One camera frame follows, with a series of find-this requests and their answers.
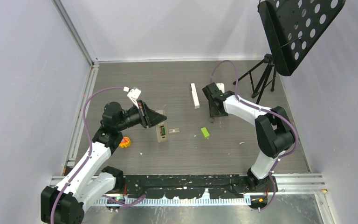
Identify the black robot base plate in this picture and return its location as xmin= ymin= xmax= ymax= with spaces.
xmin=108 ymin=175 xmax=277 ymax=199

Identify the black perforated music stand tray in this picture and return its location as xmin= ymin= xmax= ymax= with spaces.
xmin=257 ymin=0 xmax=345 ymax=77

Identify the orange yellow round toy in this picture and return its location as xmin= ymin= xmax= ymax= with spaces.
xmin=119 ymin=137 xmax=131 ymax=148

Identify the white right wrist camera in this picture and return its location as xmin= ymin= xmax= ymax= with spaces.
xmin=216 ymin=83 xmax=225 ymax=93

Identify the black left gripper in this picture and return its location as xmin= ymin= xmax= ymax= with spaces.
xmin=116 ymin=100 xmax=166 ymax=132

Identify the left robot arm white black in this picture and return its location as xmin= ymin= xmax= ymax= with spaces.
xmin=41 ymin=100 xmax=167 ymax=224

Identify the green rectangular block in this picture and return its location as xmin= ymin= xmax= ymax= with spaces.
xmin=201 ymin=127 xmax=210 ymax=139

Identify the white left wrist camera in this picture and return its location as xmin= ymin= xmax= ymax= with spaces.
xmin=123 ymin=86 xmax=142 ymax=108

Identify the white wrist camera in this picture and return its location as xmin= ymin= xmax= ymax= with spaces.
xmin=216 ymin=83 xmax=225 ymax=93
xmin=123 ymin=86 xmax=142 ymax=108

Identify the black tripod stand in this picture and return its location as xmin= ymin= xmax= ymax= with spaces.
xmin=233 ymin=54 xmax=277 ymax=104

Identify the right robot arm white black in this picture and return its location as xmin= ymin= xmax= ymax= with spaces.
xmin=202 ymin=83 xmax=298 ymax=192

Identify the slim white remote control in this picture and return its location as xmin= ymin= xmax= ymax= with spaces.
xmin=190 ymin=83 xmax=200 ymax=109

